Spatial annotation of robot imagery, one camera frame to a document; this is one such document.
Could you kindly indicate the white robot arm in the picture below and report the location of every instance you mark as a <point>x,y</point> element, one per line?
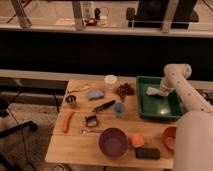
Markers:
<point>194,133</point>

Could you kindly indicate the green plastic tray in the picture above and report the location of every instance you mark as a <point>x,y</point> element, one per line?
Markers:
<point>156,107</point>

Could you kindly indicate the white lidded container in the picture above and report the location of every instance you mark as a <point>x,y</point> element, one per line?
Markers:
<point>110,81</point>

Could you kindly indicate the blue cloth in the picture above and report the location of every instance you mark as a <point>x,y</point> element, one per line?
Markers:
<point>95,94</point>

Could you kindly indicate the bunch of dark grapes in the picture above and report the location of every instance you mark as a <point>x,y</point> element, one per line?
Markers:
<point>125,90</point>

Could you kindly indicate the blue plastic cup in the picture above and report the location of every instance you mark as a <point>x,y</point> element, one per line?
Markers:
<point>119,109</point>

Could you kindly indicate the banana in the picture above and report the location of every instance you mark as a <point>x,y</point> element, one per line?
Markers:
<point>78,89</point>

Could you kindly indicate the small metal cup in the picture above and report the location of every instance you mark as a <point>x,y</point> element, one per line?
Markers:
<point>71,100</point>

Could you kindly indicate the orange carrot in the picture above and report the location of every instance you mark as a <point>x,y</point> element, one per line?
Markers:
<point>66,122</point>

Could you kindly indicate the metal fork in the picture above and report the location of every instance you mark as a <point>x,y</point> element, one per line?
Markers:
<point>84,131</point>

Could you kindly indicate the purple bowl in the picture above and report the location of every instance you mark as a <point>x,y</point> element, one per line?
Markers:
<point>113,142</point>

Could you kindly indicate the orange fruit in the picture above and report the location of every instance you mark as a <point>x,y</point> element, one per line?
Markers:
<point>137,140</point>

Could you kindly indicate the black sponge block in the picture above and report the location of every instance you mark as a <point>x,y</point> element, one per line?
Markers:
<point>147,153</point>

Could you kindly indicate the orange bowl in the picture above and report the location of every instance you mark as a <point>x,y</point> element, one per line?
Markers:
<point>168,137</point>

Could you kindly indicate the black office chair base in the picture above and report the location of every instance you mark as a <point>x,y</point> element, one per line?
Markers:
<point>4,107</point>

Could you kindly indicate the black handled knife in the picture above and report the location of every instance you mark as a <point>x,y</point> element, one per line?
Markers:
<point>104,106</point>

